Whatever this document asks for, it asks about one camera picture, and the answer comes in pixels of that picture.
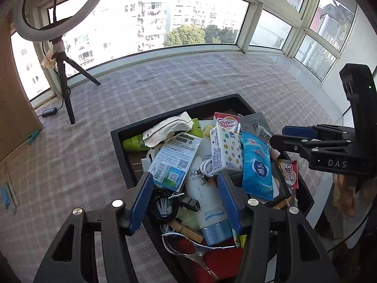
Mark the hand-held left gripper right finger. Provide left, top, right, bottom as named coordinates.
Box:
left=217, top=171, right=339, bottom=283

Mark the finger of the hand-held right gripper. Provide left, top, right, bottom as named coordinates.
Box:
left=282, top=124, right=358, bottom=141
left=269, top=135, right=354, bottom=160

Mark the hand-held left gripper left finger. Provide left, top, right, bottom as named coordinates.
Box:
left=33, top=171, right=155, bottom=283

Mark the black container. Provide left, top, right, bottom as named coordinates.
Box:
left=110, top=93, right=314, bottom=283

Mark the wooden clothespin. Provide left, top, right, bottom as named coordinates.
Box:
left=169, top=219, right=204, bottom=242

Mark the white star-print tissue pack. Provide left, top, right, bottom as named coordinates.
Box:
left=209, top=125, right=244, bottom=172

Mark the person's right hand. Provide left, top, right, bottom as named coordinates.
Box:
left=333, top=174, right=363, bottom=218

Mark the white sunscreen tube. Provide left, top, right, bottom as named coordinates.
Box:
left=185, top=154, right=236, bottom=246

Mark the red and white creamer sachet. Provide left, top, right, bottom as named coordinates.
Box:
left=213, top=112, right=241, bottom=130
left=278, top=159, right=299, bottom=189

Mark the blue wet wipe packet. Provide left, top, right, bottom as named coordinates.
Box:
left=240, top=131, right=279, bottom=201

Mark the dark grey foil packet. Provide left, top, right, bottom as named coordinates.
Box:
left=238, top=112, right=273, bottom=145

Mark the small black adapter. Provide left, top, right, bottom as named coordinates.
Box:
left=179, top=197, right=201, bottom=212

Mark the white charger plug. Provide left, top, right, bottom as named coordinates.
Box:
left=141, top=148, right=161, bottom=172

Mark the white and blue card packet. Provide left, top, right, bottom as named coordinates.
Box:
left=147, top=132, right=203, bottom=192

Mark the red flat packet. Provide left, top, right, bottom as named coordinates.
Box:
left=176, top=235, right=245, bottom=283

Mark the green tube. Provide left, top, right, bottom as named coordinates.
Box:
left=123, top=134, right=154, bottom=153

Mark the torn white paper packet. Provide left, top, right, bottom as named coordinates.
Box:
left=143, top=112, right=194, bottom=147

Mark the yellow green packet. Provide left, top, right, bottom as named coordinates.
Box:
left=191, top=118, right=205, bottom=138

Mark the teal plastic clothespin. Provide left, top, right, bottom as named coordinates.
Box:
left=27, top=129, right=41, bottom=145

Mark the pink plaid tablecloth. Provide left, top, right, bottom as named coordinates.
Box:
left=0, top=51, right=344, bottom=283

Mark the flat packet blue label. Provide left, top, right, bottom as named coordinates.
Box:
left=0, top=162, right=20, bottom=213

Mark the black tripod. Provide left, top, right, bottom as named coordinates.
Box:
left=51, top=37, right=101, bottom=125

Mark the light wooden board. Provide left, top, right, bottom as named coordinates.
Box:
left=0, top=21, right=44, bottom=163

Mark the paper label on tripod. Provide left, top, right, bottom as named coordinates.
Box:
left=41, top=37, right=64, bottom=68

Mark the coiled black cable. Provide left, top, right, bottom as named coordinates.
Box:
left=150, top=188, right=180, bottom=219

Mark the white USB cable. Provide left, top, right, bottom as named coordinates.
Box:
left=198, top=157, right=219, bottom=178

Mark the black controller cable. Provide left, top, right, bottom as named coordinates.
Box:
left=41, top=40, right=67, bottom=113

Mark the white ring light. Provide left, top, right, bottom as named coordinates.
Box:
left=13, top=0, right=111, bottom=42

